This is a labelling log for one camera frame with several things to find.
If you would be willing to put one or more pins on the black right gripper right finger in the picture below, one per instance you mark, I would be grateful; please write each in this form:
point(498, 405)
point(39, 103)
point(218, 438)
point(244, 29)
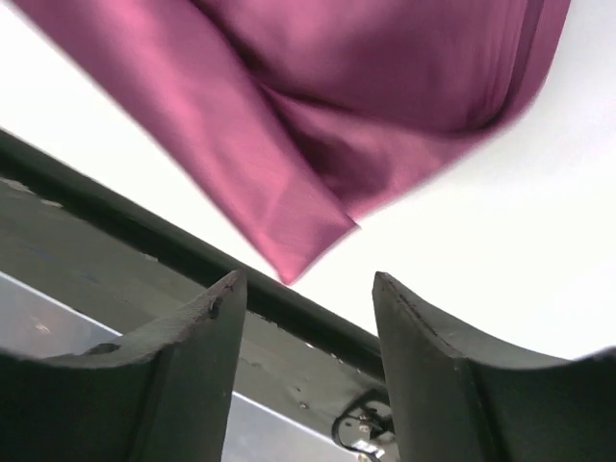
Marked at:
point(460, 394)

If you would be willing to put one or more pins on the purple satin napkin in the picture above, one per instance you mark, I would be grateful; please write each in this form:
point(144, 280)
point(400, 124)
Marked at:
point(297, 118)

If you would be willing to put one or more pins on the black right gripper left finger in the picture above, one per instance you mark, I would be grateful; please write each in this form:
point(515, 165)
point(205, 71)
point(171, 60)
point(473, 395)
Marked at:
point(159, 393)

